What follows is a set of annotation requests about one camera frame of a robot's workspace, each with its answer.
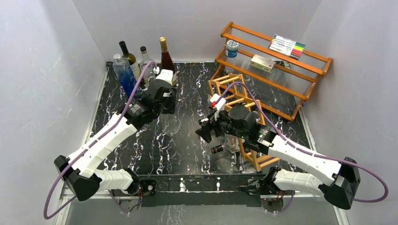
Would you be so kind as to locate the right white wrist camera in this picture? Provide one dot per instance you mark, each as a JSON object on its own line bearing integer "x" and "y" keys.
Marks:
{"x": 217, "y": 103}

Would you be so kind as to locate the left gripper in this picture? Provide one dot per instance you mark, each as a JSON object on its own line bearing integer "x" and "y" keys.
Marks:
{"x": 170, "y": 108}

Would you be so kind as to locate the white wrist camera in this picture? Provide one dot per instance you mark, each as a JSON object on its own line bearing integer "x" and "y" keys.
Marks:
{"x": 164, "y": 74}
{"x": 217, "y": 103}

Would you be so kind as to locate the blue white jar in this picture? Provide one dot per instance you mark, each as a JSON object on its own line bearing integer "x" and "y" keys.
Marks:
{"x": 231, "y": 48}

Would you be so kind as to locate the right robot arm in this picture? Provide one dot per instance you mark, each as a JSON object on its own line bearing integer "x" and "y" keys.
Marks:
{"x": 336, "y": 182}

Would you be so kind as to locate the clear bottle bottom rack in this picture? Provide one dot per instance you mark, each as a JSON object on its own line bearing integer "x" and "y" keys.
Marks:
{"x": 170, "y": 124}

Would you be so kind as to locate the orange wooden shelf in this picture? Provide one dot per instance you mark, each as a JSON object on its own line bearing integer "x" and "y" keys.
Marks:
{"x": 290, "y": 82}

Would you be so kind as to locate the small clear plastic bottle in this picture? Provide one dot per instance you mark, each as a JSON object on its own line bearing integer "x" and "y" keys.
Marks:
{"x": 228, "y": 70}

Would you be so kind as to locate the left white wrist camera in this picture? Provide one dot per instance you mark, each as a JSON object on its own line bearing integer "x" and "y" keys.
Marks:
{"x": 164, "y": 74}

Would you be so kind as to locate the clear bottle lower rack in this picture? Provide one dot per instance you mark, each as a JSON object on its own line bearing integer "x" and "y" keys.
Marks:
{"x": 231, "y": 144}

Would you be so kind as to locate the clear bottle rack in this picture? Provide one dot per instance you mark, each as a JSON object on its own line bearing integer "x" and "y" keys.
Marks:
{"x": 231, "y": 144}
{"x": 170, "y": 124}

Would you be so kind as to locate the blue square bottle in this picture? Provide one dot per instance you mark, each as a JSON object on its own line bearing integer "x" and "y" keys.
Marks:
{"x": 124, "y": 74}

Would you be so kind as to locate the light wooden wine rack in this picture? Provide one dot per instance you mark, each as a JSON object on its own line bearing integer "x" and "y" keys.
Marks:
{"x": 248, "y": 123}

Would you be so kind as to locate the green wine bottle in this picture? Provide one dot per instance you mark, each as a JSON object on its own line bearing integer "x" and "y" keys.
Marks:
{"x": 131, "y": 59}

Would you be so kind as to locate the marker pen pack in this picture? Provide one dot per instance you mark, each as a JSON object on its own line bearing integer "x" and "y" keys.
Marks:
{"x": 287, "y": 46}

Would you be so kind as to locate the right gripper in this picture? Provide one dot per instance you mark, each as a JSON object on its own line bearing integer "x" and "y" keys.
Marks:
{"x": 206, "y": 127}

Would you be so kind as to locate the green white box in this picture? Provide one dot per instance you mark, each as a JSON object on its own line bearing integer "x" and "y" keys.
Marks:
{"x": 262, "y": 63}

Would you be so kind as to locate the dark red wine bottle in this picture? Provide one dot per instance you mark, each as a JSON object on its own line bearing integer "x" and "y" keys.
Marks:
{"x": 166, "y": 60}

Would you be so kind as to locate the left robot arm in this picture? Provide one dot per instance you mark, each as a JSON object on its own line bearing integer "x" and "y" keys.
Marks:
{"x": 80, "y": 169}

